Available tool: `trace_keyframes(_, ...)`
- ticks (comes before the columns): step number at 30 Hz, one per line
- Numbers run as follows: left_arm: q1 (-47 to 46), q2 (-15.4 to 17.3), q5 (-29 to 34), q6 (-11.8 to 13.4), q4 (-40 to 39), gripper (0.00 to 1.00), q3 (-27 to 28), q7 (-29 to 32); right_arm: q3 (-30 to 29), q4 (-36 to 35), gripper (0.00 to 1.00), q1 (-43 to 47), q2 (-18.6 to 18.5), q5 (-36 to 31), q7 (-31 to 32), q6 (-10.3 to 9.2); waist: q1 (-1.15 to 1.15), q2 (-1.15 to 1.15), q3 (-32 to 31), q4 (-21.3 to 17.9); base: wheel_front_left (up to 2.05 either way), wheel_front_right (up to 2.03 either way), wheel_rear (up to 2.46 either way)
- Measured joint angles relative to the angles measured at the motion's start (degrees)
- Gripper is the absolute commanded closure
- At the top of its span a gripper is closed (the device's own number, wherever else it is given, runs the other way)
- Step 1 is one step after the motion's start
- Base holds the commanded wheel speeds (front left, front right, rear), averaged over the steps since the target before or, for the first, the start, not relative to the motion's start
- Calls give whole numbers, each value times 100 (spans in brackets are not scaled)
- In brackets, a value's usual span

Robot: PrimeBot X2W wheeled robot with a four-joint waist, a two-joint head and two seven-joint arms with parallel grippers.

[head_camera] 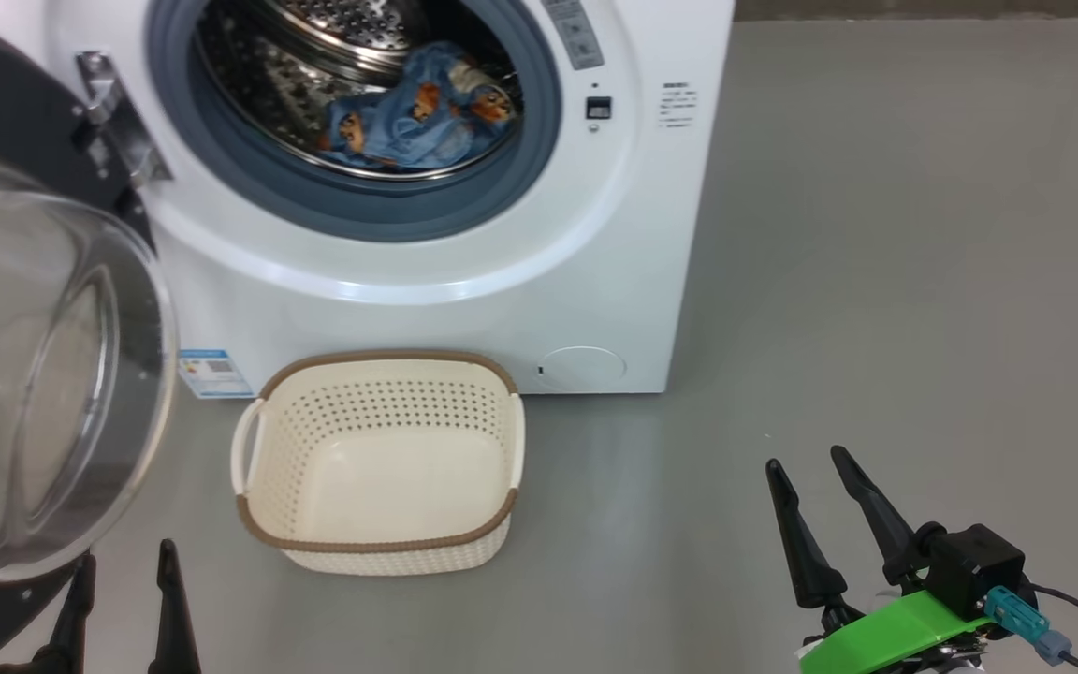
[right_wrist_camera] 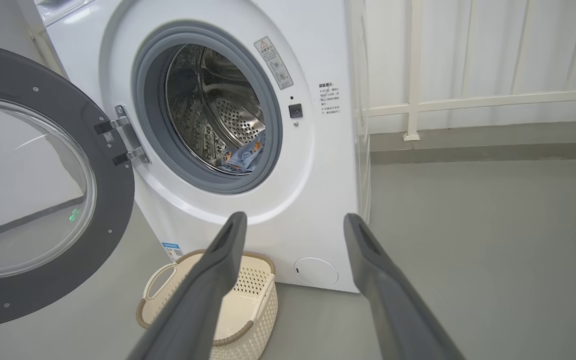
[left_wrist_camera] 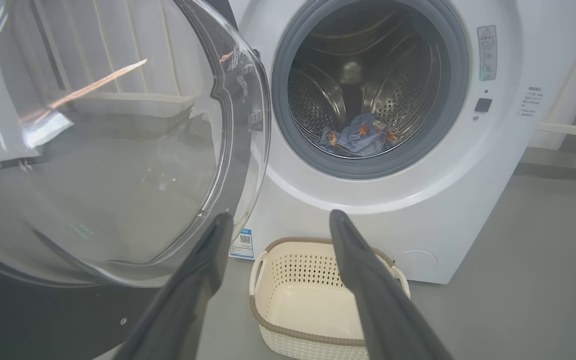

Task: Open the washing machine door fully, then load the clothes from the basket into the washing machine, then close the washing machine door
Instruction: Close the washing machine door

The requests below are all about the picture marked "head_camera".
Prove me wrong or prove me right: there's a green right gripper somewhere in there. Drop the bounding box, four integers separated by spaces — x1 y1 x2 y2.
765 445 994 674

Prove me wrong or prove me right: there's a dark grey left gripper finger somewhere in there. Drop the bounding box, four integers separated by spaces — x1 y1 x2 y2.
0 552 97 674
148 538 203 674

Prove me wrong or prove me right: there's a round glass washing machine door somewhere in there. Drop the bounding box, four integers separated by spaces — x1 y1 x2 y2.
0 14 180 674

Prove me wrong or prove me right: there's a cream and blue bear garment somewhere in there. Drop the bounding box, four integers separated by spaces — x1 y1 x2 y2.
319 84 484 171

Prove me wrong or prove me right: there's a cream perforated laundry basket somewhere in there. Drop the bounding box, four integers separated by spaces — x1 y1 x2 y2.
230 351 527 577

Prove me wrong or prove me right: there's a white front-load washing machine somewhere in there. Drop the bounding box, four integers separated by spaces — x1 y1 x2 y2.
34 0 736 399

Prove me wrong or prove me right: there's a grey rubber door gasket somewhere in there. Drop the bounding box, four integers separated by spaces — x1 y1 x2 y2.
146 0 563 242

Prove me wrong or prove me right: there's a metal door hinge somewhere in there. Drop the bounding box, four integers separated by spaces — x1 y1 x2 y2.
74 51 173 188

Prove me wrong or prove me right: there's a blue energy label sticker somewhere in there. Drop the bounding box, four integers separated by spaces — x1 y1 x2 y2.
179 349 255 401

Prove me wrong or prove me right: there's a round white filter cover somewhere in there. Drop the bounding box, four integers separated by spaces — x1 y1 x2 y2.
539 346 627 389

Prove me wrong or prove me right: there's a printed text notice label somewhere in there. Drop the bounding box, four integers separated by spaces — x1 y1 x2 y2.
659 82 695 127

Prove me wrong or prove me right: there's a steel perforated washer drum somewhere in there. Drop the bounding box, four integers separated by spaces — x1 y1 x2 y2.
195 0 526 179

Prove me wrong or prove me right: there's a grey warning label sticker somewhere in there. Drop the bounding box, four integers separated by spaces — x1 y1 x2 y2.
544 0 605 71

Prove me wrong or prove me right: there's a teal right camera connector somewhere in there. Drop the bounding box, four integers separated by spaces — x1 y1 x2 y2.
983 587 1073 666

